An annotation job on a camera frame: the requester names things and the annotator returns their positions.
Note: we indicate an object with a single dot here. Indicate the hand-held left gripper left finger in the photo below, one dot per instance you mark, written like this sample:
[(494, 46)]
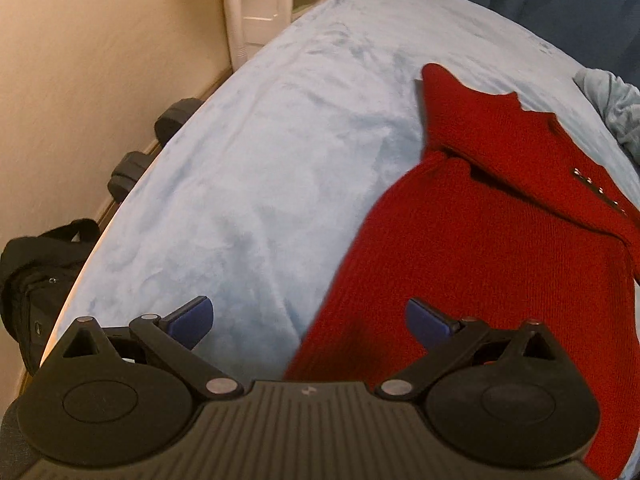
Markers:
[(192, 321)]

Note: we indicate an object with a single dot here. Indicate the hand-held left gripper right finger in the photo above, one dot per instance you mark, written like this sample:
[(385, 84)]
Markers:
[(424, 322)]

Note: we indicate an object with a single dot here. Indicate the red knit sweater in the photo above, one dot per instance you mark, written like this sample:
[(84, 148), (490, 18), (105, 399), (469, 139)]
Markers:
[(490, 260)]

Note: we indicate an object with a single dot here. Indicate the black bag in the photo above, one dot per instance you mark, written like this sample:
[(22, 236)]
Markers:
[(35, 285)]

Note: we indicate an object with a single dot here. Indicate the light blue bed blanket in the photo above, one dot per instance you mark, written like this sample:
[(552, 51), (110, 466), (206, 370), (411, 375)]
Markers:
[(250, 160)]

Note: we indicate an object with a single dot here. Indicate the crumpled grey-blue blanket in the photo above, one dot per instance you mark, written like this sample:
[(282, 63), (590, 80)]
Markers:
[(617, 105)]

